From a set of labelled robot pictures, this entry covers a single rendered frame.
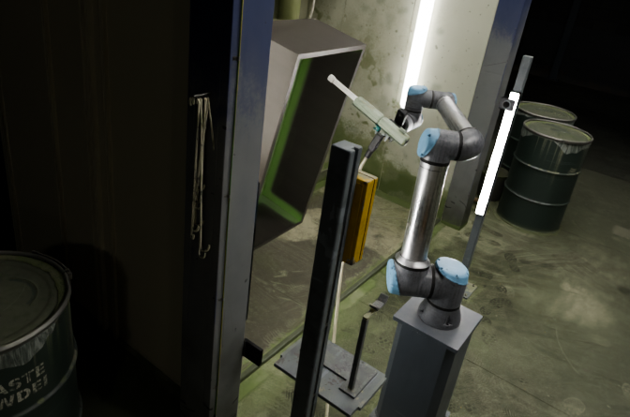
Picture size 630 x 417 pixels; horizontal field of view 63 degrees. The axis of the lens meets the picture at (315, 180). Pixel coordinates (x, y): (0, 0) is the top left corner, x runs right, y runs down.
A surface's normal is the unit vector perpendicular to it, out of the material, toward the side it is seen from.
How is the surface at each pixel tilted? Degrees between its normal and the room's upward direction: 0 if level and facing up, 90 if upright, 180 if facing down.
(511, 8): 90
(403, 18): 90
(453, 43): 90
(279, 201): 90
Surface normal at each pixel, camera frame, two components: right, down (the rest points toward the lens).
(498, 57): -0.59, 0.27
